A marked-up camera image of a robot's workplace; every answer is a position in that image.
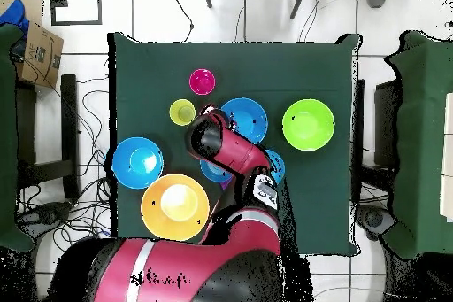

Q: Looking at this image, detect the red plastic cup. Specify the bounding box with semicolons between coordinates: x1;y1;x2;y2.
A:
188;68;217;97

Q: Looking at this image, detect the large blue plastic bowl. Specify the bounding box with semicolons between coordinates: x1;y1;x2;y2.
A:
219;97;269;145
111;136;165;190

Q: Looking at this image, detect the small blue flat-bottomed bowl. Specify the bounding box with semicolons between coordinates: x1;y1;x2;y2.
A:
199;158;234;183
263;149;287;186

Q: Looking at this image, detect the yellow ribbed plastic cup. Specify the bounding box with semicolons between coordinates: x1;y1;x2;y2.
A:
168;98;196;127

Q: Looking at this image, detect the large green plastic bowl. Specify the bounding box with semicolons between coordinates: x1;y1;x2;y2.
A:
281;98;336;152

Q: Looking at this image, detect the dark green tablecloth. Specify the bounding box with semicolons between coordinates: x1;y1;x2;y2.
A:
107;31;362;257

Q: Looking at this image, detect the large yellow plastic bowl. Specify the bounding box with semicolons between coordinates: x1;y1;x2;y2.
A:
140;173;211;243

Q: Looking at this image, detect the printed cardboard box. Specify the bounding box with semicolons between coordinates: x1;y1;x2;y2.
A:
15;20;65;89

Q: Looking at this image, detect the plain cardboard box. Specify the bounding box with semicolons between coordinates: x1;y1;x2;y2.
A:
0;0;44;27

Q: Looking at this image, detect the green cloth on side table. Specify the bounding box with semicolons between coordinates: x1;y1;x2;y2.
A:
0;23;35;253
383;29;453;260

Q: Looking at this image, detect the blue bag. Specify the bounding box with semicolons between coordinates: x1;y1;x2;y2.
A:
0;0;30;35

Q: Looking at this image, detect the black floor cable with knot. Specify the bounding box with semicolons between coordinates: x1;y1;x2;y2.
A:
171;0;195;43

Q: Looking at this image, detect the tangle of floor cables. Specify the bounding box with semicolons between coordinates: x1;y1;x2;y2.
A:
17;57;118;246

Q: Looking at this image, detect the black stool frame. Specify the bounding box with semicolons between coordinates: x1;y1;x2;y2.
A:
15;74;81;199

